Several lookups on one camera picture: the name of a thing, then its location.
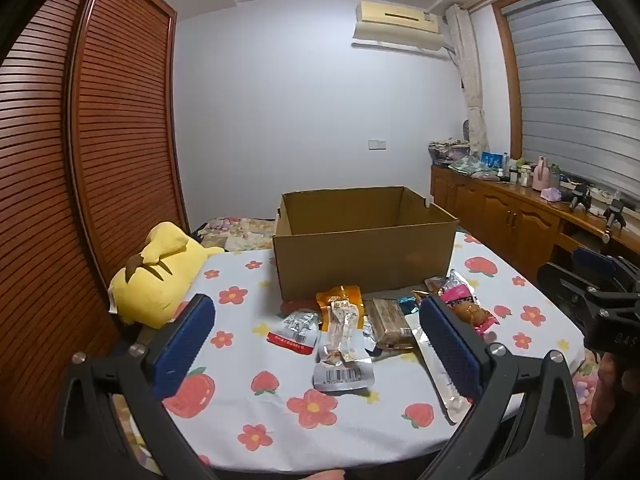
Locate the white wall switch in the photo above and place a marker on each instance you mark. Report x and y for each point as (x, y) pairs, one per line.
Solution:
(377, 144)

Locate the purple face mask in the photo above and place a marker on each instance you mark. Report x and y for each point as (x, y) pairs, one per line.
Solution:
(551, 194)

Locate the pink snack packet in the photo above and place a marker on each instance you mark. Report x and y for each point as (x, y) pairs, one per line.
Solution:
(467, 310)

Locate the white biscuit packet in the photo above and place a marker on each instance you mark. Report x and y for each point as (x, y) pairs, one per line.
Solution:
(437, 372)

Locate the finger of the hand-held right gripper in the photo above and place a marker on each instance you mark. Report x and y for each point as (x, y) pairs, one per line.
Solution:
(562, 292)
(592, 260)

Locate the blue carton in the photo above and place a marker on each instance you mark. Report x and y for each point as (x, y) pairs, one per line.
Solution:
(491, 160)

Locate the orange snack packet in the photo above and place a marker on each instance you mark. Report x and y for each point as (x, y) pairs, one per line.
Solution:
(340, 302)

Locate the grey window blind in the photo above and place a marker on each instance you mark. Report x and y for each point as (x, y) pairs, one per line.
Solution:
(575, 90)

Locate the person's right hand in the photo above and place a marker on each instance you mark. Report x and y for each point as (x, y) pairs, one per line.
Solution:
(612, 390)

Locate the brown cardboard box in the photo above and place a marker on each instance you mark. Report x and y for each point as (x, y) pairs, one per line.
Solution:
(360, 250)

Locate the pile of folded clothes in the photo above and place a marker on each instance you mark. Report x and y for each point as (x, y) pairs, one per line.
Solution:
(447, 152)

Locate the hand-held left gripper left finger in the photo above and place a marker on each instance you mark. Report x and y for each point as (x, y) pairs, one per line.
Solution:
(182, 347)

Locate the silver packet red label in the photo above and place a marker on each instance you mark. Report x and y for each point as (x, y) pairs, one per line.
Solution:
(297, 332)

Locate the wooden cabinet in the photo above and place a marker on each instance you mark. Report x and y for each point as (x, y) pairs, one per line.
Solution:
(505, 215)

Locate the small black tripod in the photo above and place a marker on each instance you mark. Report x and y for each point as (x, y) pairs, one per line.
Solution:
(615, 212)
(580, 197)

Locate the clear packet with barcode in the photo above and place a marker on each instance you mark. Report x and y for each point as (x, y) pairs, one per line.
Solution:
(342, 360)

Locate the teal candy wrapper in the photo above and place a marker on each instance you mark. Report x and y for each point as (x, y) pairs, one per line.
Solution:
(409, 305)

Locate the wooden louvered wardrobe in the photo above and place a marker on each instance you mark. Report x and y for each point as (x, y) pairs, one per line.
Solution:
(75, 160)

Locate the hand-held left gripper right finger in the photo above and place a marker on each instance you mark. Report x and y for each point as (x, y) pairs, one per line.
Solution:
(450, 352)

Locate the brown cake packet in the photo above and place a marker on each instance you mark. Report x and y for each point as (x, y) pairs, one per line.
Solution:
(390, 322)

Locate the beige curtain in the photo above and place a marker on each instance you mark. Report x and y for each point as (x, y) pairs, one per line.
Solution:
(470, 75)

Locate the wall air conditioner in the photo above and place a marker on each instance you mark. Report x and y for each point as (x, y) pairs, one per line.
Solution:
(397, 22)

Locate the white strawberry flower tablecloth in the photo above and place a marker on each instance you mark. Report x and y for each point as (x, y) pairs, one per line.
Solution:
(300, 410)

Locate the pink kettle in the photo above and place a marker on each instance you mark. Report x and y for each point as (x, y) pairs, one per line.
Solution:
(541, 175)

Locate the yellow plush toy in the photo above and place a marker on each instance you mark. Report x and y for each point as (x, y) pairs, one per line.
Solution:
(155, 280)

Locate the green floral cloth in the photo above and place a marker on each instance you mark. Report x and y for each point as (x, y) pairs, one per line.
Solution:
(465, 164)

